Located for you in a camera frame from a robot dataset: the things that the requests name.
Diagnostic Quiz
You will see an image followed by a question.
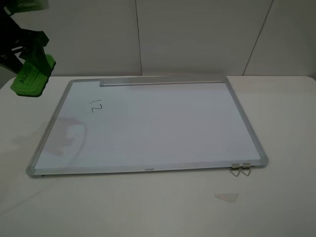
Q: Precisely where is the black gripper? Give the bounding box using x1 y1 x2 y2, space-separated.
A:
0 5 51 76

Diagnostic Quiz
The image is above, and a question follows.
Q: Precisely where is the green whiteboard eraser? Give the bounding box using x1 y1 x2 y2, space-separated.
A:
10 54 56 97

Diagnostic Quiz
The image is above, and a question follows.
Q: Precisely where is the left metal hanging clip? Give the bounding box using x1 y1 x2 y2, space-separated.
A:
230 163 241 177

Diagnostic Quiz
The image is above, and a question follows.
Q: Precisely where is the metal hanging clip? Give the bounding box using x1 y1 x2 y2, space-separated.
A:
230 163 241 177
239 163 252 177

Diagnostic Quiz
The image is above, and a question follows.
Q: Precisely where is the right metal hanging clip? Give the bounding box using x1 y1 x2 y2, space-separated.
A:
239 163 252 177

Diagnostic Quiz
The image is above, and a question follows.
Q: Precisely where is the clear tape piece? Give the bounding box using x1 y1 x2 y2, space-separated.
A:
215 193 239 203

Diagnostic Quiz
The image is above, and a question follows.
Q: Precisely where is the white whiteboard aluminium frame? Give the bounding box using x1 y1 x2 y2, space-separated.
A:
26 76 269 177

